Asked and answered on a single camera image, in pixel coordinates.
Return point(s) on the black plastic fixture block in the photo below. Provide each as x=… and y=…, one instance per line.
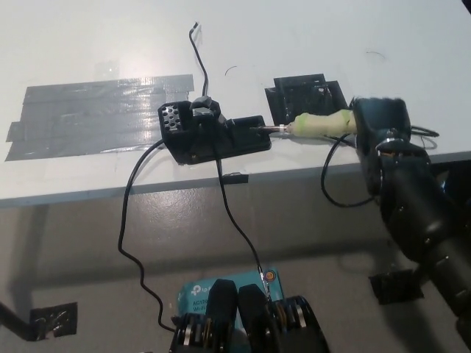
x=298, y=99

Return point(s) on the black soldering iron base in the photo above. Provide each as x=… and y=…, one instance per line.
x=243, y=138

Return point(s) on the black floor tape patch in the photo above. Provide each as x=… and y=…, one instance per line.
x=55, y=320
x=393, y=288

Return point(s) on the small black tape strip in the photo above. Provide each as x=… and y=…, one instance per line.
x=237, y=179

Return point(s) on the grey duct tape patch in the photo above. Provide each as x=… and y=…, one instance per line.
x=92, y=112

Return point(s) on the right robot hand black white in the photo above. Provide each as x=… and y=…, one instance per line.
x=382, y=117

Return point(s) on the black frame leg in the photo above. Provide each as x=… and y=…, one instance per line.
x=13, y=318

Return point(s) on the black bulky object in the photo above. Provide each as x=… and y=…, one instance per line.
x=456, y=180

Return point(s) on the teal tp-link box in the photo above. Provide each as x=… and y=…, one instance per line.
x=195, y=294

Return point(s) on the robot torso black blocks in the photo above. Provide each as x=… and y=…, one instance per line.
x=254, y=320

